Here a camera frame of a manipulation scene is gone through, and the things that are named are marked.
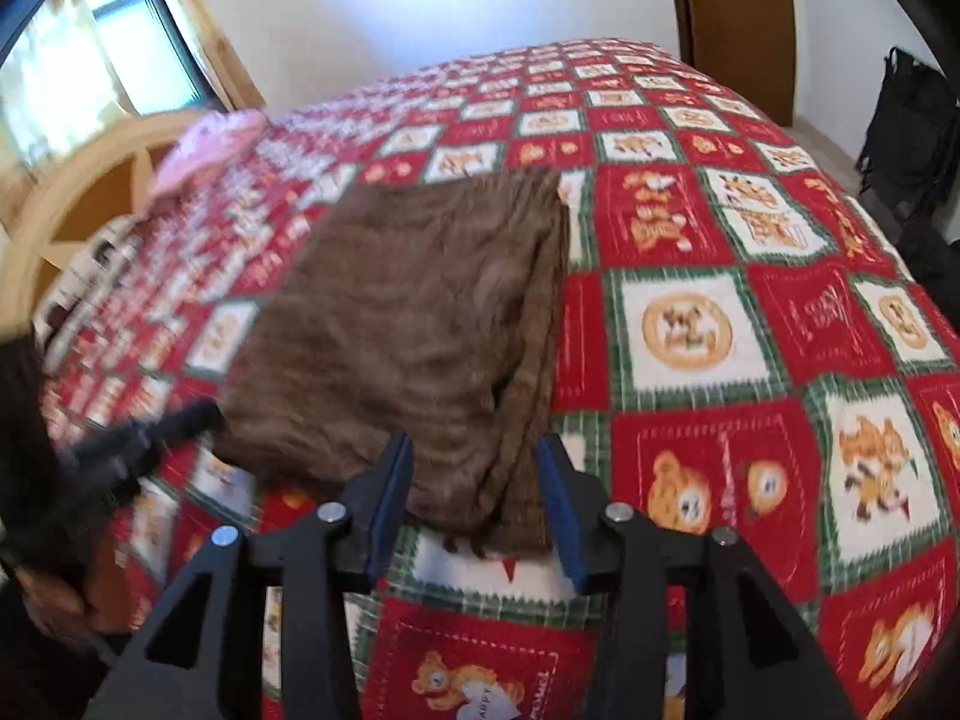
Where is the brown wooden door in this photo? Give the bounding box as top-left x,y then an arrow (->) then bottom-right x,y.
674,0 -> 797,127

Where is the pink pillow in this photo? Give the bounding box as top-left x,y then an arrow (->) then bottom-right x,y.
146,109 -> 268,203

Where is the window with dark frame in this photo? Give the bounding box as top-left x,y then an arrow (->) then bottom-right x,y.
86,0 -> 218,114

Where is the patterned beige pillow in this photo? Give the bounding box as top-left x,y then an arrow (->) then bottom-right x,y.
32,215 -> 140,335

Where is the sheer yellow curtain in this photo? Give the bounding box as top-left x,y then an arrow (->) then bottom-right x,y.
2,0 -> 137,176

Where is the person's left hand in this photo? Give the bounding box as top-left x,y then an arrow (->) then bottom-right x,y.
16,533 -> 128,642

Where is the brown knitted sweater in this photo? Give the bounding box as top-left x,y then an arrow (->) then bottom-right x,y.
213,167 -> 569,556

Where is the cream wooden headboard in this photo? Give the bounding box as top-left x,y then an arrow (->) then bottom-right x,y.
2,109 -> 202,327

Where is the beige patterned curtain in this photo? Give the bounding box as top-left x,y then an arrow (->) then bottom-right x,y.
163,0 -> 265,110

